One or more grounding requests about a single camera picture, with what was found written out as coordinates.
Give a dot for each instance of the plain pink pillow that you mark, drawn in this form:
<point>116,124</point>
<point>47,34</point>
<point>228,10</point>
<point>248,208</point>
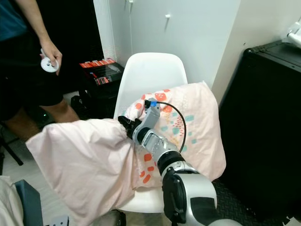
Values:
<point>84,165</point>

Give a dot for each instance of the white round controller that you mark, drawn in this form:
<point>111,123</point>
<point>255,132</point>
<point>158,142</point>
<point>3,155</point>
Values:
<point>48,65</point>

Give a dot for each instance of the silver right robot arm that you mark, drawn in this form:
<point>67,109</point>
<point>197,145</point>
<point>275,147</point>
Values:
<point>162,143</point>

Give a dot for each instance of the person's left forearm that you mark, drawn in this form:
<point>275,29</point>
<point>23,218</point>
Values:
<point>35,21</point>

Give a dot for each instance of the white plastic chair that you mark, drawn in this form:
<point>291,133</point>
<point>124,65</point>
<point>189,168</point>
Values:
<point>150,70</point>

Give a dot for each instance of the pink pillow with orange pattern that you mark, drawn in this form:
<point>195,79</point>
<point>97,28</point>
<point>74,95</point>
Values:
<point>202,127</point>

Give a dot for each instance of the person's left hand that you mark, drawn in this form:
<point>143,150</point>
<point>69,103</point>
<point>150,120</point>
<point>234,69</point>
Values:
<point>55,52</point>

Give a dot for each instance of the red and black box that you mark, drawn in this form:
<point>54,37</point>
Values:
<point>103,71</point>

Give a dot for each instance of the white wardrobe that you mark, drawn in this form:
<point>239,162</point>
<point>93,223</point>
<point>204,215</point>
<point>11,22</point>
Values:
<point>188,42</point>

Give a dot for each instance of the person in black shorts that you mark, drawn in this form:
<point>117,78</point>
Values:
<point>23,75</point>

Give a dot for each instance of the white wardrobe knob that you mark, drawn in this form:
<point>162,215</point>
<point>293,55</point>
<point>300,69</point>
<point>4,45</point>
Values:
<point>168,16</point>
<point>130,4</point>

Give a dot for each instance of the black metal stand leg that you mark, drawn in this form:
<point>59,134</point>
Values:
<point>13,154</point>

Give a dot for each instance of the black cabinet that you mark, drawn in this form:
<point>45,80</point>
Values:
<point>263,117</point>

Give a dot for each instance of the black rubber floor mat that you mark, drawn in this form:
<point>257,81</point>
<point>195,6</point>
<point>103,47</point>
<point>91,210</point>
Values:
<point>240,207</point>

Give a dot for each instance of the white bed sheet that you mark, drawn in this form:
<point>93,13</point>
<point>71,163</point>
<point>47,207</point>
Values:
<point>8,202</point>

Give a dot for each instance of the white plastic object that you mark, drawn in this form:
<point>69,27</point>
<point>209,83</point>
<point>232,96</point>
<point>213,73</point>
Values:
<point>294,34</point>

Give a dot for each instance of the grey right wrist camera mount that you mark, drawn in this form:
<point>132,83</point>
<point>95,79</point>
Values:
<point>152,117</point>

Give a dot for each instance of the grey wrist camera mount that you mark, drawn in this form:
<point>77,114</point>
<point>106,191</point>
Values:
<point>152,117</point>
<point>57,220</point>

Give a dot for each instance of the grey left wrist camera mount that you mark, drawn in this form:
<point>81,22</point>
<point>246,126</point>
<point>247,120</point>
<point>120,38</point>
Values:
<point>57,220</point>

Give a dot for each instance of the blue bed frame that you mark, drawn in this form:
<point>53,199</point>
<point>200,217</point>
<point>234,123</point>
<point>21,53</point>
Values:
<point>28,202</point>

